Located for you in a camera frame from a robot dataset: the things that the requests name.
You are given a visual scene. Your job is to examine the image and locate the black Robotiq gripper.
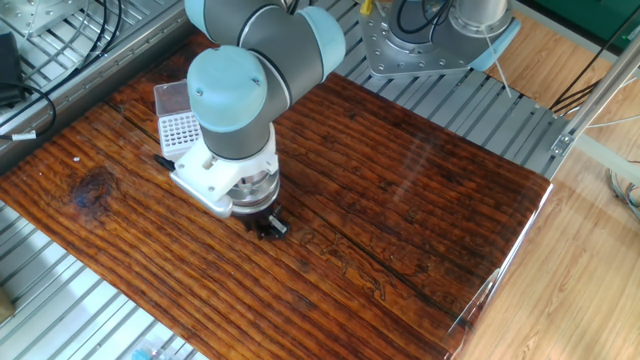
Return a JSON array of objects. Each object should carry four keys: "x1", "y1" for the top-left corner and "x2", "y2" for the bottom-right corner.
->
[{"x1": 232, "y1": 199, "x2": 291, "y2": 241}]

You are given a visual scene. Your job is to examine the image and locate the white pipette tip holder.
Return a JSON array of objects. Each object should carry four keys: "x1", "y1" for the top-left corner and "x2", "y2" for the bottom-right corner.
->
[{"x1": 157, "y1": 110, "x2": 204, "y2": 162}]

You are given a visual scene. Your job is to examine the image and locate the clear plastic holder lid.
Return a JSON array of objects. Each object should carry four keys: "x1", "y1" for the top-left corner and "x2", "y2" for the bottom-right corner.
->
[{"x1": 153, "y1": 79, "x2": 194, "y2": 119}]

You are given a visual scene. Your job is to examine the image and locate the clear tray blue items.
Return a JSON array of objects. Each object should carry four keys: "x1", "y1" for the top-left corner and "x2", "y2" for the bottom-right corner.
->
[{"x1": 127, "y1": 334, "x2": 201, "y2": 360}]

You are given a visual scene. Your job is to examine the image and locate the silver robot mounting plate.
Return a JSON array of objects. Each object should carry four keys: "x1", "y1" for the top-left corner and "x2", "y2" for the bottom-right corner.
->
[{"x1": 357, "y1": 0, "x2": 501, "y2": 79}]

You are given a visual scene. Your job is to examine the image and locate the black power adapter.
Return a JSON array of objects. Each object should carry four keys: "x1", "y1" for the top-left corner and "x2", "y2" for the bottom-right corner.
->
[{"x1": 0, "y1": 32, "x2": 24, "y2": 106}]

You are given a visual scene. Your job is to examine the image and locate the perforated metal plate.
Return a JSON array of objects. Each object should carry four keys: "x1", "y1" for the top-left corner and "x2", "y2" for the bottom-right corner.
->
[{"x1": 0, "y1": 0, "x2": 89, "y2": 39}]

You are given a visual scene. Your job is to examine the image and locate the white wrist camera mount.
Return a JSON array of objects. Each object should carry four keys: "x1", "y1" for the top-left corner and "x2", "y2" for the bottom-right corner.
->
[{"x1": 169, "y1": 124, "x2": 281, "y2": 220}]

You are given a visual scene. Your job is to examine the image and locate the black cable bundle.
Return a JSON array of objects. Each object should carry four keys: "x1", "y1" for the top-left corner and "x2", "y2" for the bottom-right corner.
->
[{"x1": 0, "y1": 0, "x2": 124, "y2": 142}]

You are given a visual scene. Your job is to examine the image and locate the white cable tie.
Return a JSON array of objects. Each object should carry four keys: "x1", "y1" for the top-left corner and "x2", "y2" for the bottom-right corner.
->
[{"x1": 482, "y1": 24, "x2": 514, "y2": 100}]

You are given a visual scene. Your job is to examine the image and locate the aluminium corner post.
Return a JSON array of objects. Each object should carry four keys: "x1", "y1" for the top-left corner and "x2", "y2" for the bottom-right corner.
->
[{"x1": 549, "y1": 34, "x2": 640, "y2": 181}]

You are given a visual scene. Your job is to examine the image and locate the coloured cable coil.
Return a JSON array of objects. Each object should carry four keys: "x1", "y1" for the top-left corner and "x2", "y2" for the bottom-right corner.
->
[{"x1": 607, "y1": 167, "x2": 640, "y2": 221}]

